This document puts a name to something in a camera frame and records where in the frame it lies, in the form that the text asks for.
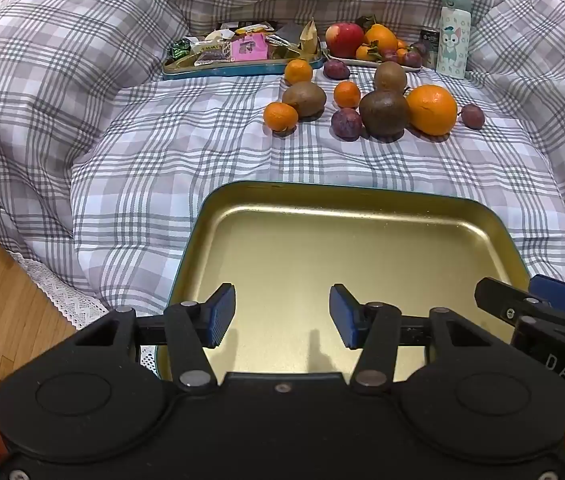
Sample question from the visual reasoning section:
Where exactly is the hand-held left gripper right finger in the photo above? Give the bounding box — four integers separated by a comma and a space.
329, 283, 493, 395

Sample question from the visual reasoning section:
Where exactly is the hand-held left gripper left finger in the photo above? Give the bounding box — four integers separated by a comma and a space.
75, 282, 237, 394

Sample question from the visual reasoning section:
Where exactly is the gold metal tray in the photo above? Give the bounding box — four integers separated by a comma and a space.
156, 181, 533, 383

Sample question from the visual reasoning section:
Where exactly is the large orange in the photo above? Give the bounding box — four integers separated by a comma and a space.
405, 85, 458, 137

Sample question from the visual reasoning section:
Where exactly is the dark brown round fruit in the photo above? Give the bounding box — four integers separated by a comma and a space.
359, 90, 409, 138

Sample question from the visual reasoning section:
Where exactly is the brown kiwi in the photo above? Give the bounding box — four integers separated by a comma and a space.
282, 81, 327, 118
373, 61, 408, 95

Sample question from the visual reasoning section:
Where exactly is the purple plum with stem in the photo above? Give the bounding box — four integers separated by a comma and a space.
323, 59, 351, 81

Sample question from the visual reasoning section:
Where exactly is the plaid bed cover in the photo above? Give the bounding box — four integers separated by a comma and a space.
0, 0, 565, 311

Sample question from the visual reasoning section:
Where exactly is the white lace bed trim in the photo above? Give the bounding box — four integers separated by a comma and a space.
12, 252, 163, 376

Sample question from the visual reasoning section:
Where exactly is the plaid pillow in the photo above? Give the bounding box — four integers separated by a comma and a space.
477, 0, 565, 201
0, 0, 190, 211

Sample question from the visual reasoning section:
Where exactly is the teal gold snack tray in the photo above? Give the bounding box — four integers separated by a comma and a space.
162, 20, 324, 80

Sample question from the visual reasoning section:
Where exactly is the pale green plate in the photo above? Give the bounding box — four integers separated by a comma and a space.
325, 50, 423, 72

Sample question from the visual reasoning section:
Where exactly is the pink snack packet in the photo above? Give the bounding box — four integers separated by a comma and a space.
230, 34, 269, 62

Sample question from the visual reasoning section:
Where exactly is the white cartoon cat bottle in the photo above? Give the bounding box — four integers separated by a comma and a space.
435, 0, 472, 80

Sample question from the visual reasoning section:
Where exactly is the red apple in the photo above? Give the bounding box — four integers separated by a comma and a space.
325, 22, 365, 59

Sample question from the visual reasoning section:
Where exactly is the orange with green leaves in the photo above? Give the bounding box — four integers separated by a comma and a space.
357, 16, 398, 53

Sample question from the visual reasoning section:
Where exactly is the gold foil bag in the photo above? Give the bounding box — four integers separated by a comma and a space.
298, 19, 320, 55

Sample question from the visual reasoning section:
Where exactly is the silver foil packet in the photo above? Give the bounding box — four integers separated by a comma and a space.
275, 22, 308, 43

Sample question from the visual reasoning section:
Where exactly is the black snack packet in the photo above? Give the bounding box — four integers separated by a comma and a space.
217, 21, 278, 32

